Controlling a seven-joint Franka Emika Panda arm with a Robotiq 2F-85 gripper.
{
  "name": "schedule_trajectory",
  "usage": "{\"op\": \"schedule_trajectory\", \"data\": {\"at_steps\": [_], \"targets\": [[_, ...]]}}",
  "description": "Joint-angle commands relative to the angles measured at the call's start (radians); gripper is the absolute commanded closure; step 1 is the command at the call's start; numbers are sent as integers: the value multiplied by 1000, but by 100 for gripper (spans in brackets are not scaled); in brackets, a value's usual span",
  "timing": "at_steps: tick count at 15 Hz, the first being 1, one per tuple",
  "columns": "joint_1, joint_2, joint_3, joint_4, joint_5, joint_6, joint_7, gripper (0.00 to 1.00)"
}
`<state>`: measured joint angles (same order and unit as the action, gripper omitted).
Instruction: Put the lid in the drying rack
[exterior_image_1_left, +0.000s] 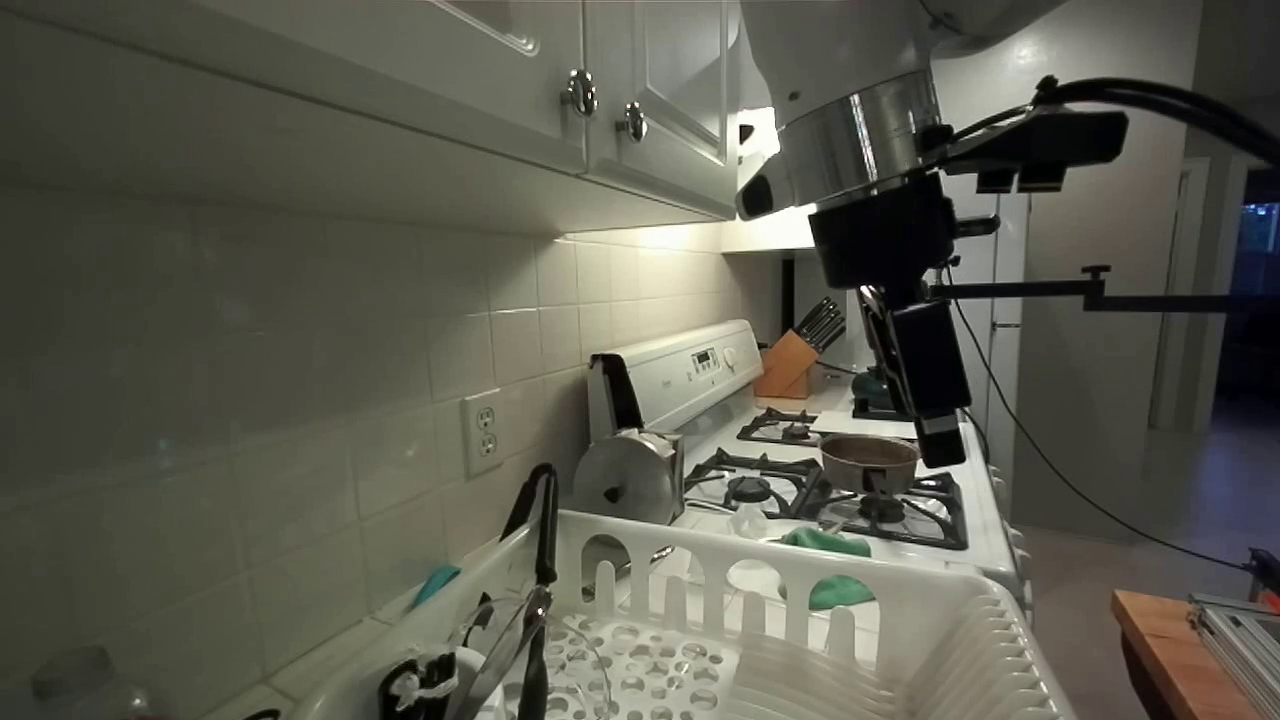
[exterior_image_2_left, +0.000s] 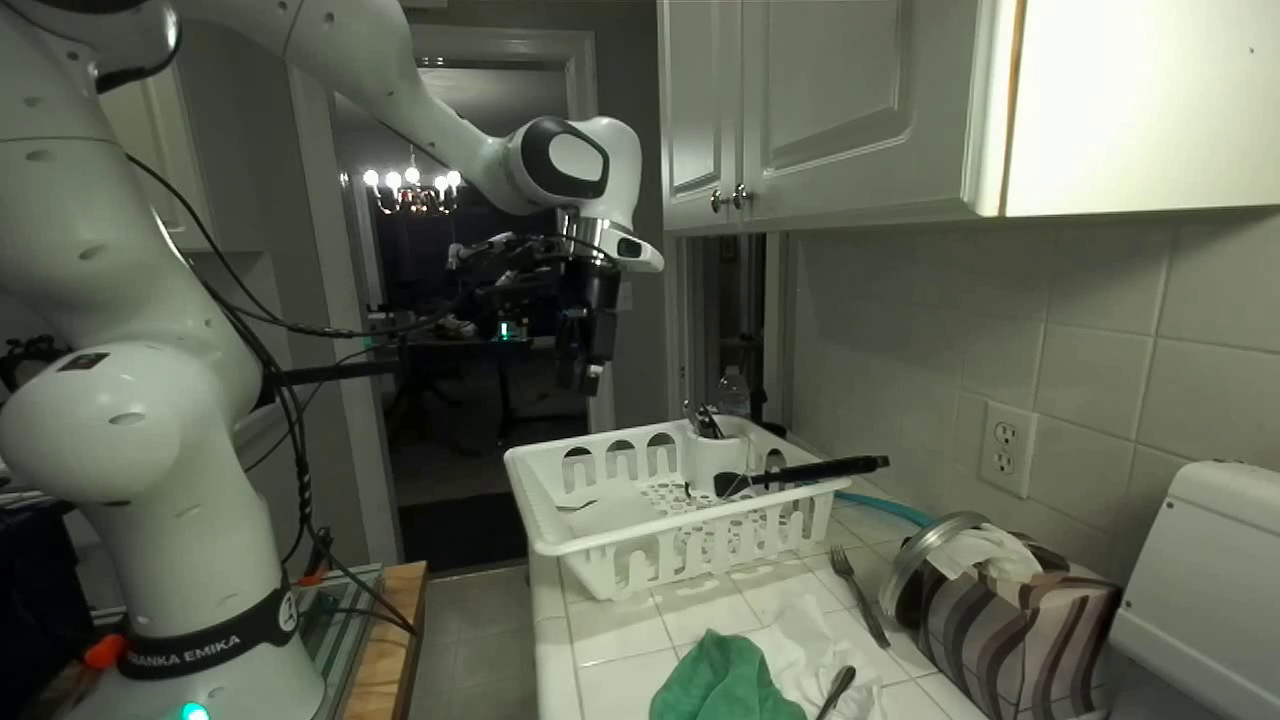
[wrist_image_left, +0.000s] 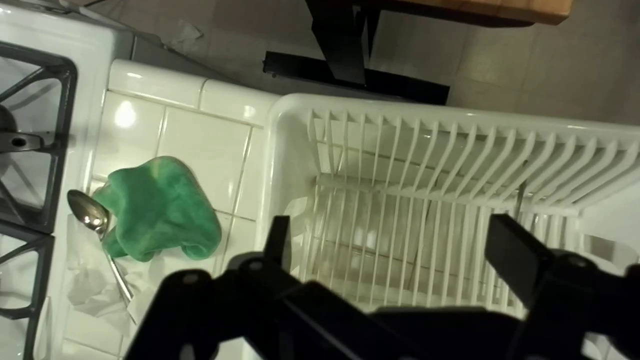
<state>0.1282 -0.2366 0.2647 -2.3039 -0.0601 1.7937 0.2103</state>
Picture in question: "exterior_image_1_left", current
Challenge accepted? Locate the white gas stove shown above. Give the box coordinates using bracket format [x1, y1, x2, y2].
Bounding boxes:
[585, 316, 1032, 592]

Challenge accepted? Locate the white range hood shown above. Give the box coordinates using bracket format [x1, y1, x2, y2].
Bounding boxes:
[722, 0, 826, 259]

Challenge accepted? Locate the dark green kettle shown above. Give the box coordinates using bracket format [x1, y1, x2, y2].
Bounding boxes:
[847, 367, 918, 424]

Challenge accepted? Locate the black camera mount rod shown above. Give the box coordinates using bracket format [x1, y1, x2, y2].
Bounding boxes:
[933, 259, 1232, 322]

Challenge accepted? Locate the wooden knife block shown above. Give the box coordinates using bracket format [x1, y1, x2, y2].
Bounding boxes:
[752, 296, 852, 405]

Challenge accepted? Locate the white plastic drying rack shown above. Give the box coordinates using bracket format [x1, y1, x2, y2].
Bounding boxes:
[286, 504, 1080, 720]

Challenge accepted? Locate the green scrubber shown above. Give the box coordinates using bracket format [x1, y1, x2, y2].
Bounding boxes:
[803, 573, 881, 615]

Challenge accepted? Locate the brown pot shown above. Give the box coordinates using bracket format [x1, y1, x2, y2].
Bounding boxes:
[815, 429, 924, 500]

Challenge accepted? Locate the wooden table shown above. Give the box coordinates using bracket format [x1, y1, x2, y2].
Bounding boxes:
[1110, 590, 1280, 720]

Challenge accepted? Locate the white wall outlet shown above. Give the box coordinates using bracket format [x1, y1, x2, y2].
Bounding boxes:
[459, 383, 509, 481]

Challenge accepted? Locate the metal pot lid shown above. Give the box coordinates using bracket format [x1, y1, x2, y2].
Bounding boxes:
[565, 424, 690, 530]

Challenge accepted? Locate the metal frame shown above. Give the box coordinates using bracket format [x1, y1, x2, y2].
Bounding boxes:
[1188, 590, 1280, 711]

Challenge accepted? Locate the white upper cabinet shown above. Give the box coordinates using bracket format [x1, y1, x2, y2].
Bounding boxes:
[0, 0, 743, 245]

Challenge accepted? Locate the thick black cable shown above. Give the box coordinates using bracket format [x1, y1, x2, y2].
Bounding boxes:
[1032, 71, 1280, 169]

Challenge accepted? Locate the thin black cable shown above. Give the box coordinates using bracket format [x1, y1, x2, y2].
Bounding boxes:
[950, 300, 1259, 580]

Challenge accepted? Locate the green cloth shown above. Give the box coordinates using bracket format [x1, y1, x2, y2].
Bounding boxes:
[778, 523, 881, 564]

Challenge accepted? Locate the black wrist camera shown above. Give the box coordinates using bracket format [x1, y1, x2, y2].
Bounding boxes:
[933, 106, 1132, 199]

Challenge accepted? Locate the black and white brush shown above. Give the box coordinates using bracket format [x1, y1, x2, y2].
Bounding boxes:
[375, 641, 493, 720]

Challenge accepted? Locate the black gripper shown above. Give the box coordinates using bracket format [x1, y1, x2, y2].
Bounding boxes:
[809, 169, 977, 472]

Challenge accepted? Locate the metal cabinet knob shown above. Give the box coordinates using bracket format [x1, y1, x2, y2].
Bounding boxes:
[561, 66, 605, 120]
[613, 96, 656, 150]

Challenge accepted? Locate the teal sponge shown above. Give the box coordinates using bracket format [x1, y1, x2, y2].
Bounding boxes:
[404, 560, 469, 620]

